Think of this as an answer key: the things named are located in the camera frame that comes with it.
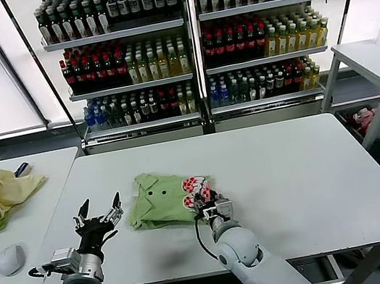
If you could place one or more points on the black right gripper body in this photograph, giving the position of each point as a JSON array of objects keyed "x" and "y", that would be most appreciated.
[{"x": 206, "y": 211}]

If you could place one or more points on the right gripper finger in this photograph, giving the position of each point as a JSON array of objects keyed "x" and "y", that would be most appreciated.
[
  {"x": 213, "y": 195},
  {"x": 198, "y": 198}
]

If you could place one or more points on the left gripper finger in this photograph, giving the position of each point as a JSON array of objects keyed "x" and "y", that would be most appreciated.
[
  {"x": 116, "y": 208},
  {"x": 84, "y": 214}
]

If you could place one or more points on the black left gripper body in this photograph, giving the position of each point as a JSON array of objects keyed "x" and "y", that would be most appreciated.
[{"x": 94, "y": 236}]

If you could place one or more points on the light green polo shirt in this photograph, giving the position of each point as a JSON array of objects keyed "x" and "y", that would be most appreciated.
[{"x": 156, "y": 203}]

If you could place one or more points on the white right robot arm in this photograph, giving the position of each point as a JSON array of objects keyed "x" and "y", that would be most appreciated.
[{"x": 242, "y": 250}]

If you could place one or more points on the white clothes table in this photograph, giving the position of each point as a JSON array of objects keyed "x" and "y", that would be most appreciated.
[{"x": 40, "y": 212}]

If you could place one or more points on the small blue white device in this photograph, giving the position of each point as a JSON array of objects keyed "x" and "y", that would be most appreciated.
[{"x": 22, "y": 169}]

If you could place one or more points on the pale yellow garment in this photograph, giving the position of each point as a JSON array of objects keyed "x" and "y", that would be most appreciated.
[{"x": 7, "y": 189}]

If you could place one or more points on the green water bottle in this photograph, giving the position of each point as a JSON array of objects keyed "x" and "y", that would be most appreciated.
[
  {"x": 235, "y": 94},
  {"x": 108, "y": 117},
  {"x": 118, "y": 117}
]

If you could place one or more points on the blue water bottle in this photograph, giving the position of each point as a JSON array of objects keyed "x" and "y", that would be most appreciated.
[
  {"x": 215, "y": 97},
  {"x": 89, "y": 119},
  {"x": 99, "y": 118},
  {"x": 225, "y": 96}
]

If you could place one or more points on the small yellow tea bottle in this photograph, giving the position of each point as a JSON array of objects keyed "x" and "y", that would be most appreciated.
[
  {"x": 316, "y": 76},
  {"x": 191, "y": 105},
  {"x": 307, "y": 79},
  {"x": 182, "y": 106}
]

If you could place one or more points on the small dark bottle white label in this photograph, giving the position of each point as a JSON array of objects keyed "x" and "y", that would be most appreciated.
[
  {"x": 127, "y": 116},
  {"x": 271, "y": 86},
  {"x": 253, "y": 91},
  {"x": 154, "y": 110},
  {"x": 262, "y": 89},
  {"x": 145, "y": 112},
  {"x": 280, "y": 83},
  {"x": 136, "y": 114}
]

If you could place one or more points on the small cola bottle red cap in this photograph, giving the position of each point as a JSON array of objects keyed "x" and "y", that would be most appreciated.
[
  {"x": 173, "y": 107},
  {"x": 298, "y": 80},
  {"x": 164, "y": 109},
  {"x": 289, "y": 82}
]

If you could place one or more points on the black storage bin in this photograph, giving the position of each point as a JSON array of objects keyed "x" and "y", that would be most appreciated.
[{"x": 344, "y": 118}]

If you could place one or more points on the grey window mullion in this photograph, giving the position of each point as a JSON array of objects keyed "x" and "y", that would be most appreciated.
[{"x": 9, "y": 65}]

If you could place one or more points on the pink cloth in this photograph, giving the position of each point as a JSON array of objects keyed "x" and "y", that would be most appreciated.
[{"x": 364, "y": 116}]

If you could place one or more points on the white metal shelf rack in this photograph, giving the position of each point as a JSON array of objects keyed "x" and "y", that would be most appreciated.
[
  {"x": 112, "y": 35},
  {"x": 261, "y": 5}
]

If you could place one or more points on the white side table with legs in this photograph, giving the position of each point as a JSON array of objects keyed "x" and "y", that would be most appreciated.
[{"x": 370, "y": 58}]

